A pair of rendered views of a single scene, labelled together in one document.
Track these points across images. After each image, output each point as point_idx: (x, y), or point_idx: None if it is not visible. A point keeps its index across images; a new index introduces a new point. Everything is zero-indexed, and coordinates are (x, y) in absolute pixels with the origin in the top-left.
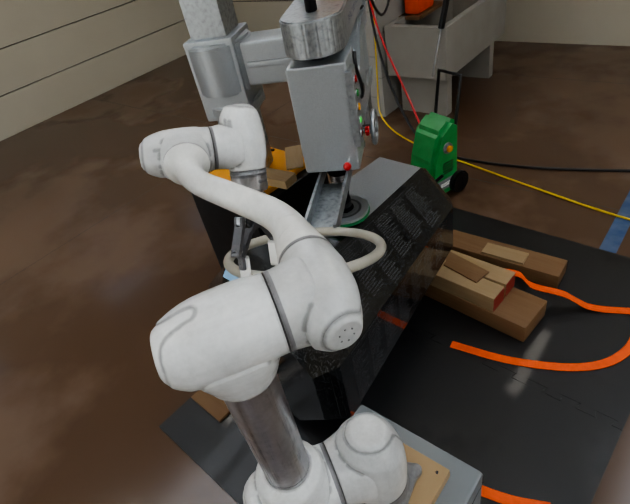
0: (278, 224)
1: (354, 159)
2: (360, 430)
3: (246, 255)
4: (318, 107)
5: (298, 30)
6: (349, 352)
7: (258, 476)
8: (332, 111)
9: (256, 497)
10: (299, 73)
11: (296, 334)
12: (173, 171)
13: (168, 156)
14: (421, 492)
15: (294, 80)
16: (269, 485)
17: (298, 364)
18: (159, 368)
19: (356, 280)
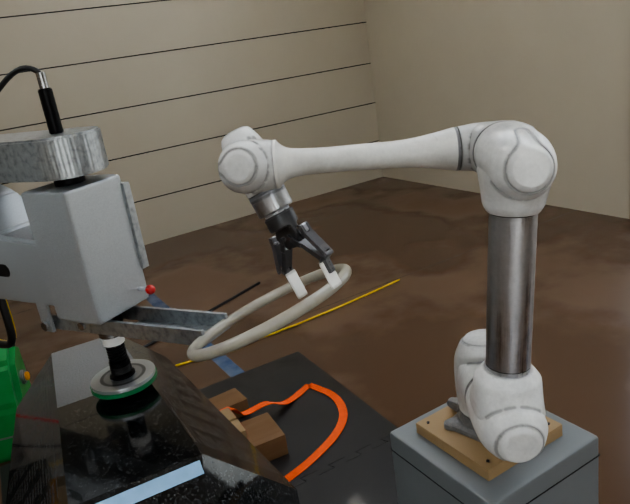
0: (420, 140)
1: (143, 285)
2: (481, 337)
3: (79, 482)
4: (102, 231)
5: (80, 140)
6: (283, 476)
7: (511, 385)
8: (116, 232)
9: (523, 409)
10: (79, 193)
11: None
12: (287, 162)
13: (276, 149)
14: None
15: (75, 203)
16: (524, 377)
17: None
18: (550, 157)
19: (209, 423)
